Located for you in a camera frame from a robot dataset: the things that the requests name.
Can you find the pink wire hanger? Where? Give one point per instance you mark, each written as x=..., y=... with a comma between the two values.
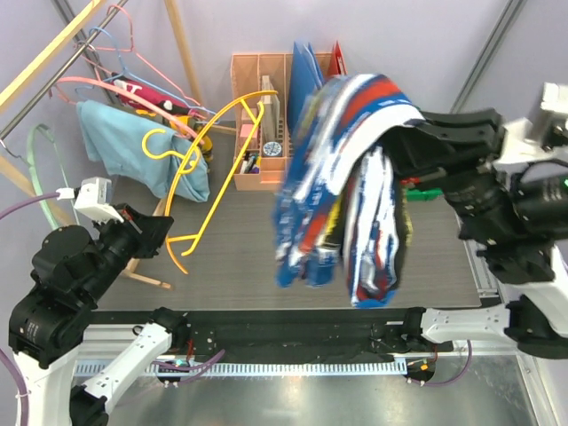
x=172, y=89

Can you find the red folder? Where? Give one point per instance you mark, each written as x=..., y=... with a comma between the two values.
x=336, y=64

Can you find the peach desk organizer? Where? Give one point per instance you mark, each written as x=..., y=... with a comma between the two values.
x=246, y=70

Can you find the round blue patterned tin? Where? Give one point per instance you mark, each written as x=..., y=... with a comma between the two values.
x=272, y=149

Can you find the wooden clothes rack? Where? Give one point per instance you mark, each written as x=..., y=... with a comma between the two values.
x=60, y=216

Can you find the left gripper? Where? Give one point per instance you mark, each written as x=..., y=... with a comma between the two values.
x=150, y=231

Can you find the wooden block book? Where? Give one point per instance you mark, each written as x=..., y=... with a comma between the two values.
x=273, y=120

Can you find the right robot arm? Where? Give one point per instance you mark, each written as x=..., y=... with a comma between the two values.
x=517, y=223

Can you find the metal rack rail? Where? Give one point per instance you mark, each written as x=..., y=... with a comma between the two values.
x=31, y=72

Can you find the green plastic tray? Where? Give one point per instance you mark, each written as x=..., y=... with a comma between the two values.
x=413, y=194

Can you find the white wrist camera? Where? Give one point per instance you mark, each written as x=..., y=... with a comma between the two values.
x=92, y=199
x=540, y=136

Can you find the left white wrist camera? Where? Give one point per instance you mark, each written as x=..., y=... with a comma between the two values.
x=92, y=199

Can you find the pink cube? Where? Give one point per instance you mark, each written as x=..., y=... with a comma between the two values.
x=248, y=133

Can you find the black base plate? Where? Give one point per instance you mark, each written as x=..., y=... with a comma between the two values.
x=300, y=336

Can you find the pens in organizer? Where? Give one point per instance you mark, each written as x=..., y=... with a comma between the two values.
x=250, y=163

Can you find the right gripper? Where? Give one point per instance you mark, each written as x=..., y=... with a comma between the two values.
x=445, y=144

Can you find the colourful patterned trousers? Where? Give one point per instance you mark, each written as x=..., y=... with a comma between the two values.
x=341, y=206

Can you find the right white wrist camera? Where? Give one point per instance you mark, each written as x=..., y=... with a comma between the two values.
x=540, y=136

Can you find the aluminium frame post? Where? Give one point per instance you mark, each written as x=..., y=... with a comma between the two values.
x=497, y=35

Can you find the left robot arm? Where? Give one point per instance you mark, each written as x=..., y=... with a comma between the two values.
x=71, y=272

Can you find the blue folder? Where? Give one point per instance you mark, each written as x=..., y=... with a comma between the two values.
x=306, y=78

